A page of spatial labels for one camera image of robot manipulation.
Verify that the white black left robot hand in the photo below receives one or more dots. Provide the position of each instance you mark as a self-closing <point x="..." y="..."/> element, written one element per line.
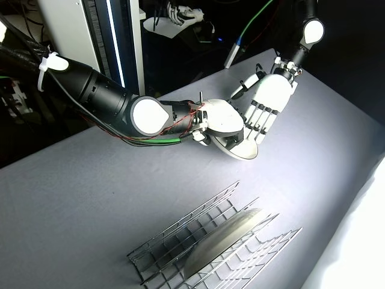
<point x="273" y="90"/>

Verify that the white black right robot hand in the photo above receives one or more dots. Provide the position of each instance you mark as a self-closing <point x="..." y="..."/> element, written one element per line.
<point x="224" y="119"/>

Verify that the round silver plate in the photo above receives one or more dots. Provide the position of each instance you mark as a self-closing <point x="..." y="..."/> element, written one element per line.
<point x="222" y="241"/>
<point x="246" y="150"/>

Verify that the black electronic device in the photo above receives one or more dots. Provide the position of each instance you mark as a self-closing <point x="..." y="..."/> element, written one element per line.
<point x="204" y="33"/>

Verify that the white paper sheet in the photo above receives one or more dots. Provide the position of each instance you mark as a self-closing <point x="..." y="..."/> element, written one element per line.
<point x="162" y="28"/>

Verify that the spare white robot hand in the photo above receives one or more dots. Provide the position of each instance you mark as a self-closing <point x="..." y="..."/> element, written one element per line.
<point x="192" y="13"/>

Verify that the white robot column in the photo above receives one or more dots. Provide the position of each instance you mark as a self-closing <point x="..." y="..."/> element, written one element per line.
<point x="69" y="24"/>

